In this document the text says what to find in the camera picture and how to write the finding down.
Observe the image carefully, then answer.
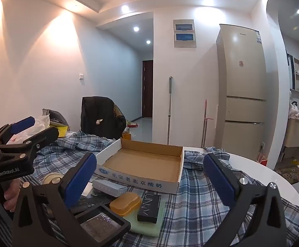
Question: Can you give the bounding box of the black jacket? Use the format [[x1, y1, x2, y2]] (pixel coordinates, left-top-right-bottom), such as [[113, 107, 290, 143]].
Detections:
[[81, 96, 127, 137]]

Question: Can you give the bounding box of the white plastic bag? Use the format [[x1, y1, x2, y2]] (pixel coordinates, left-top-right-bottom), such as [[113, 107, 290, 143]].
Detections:
[[7, 115, 51, 144]]

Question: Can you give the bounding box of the dark brown door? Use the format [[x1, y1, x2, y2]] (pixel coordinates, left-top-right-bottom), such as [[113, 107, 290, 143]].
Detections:
[[142, 60, 154, 119]]

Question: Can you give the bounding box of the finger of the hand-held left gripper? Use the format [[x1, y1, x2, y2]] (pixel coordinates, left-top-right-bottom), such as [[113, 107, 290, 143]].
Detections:
[[0, 116, 36, 147], [0, 127, 60, 160]]

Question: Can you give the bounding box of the cream tape roll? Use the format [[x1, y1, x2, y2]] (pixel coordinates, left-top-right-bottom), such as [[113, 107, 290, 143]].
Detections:
[[43, 172, 64, 185]]

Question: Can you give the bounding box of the wall electrical panel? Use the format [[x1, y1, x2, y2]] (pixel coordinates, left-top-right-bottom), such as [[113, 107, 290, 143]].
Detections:
[[173, 19, 197, 48]]

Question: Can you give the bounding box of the orange plastic soap box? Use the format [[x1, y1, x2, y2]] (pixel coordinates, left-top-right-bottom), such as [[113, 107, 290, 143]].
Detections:
[[110, 192, 142, 217]]

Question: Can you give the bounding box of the tan patterned fabric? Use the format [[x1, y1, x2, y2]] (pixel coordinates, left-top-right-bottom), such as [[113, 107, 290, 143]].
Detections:
[[114, 102, 127, 124]]

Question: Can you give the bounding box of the wall niche shelf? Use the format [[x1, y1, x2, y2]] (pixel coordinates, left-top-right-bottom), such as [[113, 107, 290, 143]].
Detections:
[[286, 54, 299, 93]]

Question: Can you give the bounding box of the small silver box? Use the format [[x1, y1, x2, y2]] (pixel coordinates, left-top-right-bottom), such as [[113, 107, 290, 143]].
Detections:
[[91, 179, 128, 196]]

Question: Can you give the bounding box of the black box with white print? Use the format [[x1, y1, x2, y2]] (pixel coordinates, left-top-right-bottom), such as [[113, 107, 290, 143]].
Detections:
[[137, 193, 161, 223]]

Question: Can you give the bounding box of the black remote control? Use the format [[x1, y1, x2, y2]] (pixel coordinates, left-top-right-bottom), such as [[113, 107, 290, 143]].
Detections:
[[71, 197, 114, 214]]

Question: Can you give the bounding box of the black square tray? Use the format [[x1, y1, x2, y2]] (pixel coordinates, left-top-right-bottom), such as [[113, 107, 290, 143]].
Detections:
[[75, 204, 131, 242]]

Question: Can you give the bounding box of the person's left hand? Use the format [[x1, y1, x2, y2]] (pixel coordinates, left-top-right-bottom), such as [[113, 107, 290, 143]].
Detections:
[[0, 179, 22, 211]]

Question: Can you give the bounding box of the patterned doormat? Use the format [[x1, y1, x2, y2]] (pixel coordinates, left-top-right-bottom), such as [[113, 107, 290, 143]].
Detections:
[[274, 165, 299, 184]]

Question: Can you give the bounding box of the yellow box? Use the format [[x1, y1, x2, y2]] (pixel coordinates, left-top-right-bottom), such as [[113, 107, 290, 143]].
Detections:
[[49, 125, 69, 138]]

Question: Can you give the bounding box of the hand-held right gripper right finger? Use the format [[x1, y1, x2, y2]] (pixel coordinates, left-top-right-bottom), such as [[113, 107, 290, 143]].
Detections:
[[203, 153, 287, 247]]

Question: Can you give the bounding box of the blue plaid shirt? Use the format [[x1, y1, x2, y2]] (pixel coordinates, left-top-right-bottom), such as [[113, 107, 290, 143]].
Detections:
[[0, 130, 299, 247]]

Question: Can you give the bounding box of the red floor item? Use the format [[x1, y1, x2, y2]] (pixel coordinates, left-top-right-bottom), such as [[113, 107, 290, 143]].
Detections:
[[256, 152, 268, 168]]

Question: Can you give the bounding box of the beige refrigerator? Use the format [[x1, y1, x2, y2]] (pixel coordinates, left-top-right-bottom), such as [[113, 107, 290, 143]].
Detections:
[[215, 24, 268, 161]]

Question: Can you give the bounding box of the shallow cardboard box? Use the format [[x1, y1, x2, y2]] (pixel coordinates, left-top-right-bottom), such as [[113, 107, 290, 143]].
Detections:
[[95, 138, 185, 195]]

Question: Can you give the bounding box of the pink towel pile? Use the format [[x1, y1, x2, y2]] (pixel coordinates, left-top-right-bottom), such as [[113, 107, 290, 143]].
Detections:
[[288, 100, 299, 120]]

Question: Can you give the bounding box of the light green pouch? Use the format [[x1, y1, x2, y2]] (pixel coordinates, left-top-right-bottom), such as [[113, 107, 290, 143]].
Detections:
[[122, 201, 167, 237]]

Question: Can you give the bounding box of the beige vanity cabinet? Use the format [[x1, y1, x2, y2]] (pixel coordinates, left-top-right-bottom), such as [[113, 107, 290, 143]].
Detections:
[[285, 118, 299, 148]]

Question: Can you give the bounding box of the grey bag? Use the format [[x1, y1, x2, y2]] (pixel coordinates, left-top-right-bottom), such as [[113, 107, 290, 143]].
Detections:
[[42, 109, 69, 126]]

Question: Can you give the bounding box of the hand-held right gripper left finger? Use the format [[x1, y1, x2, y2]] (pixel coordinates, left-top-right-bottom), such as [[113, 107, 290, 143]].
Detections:
[[11, 152, 98, 247]]

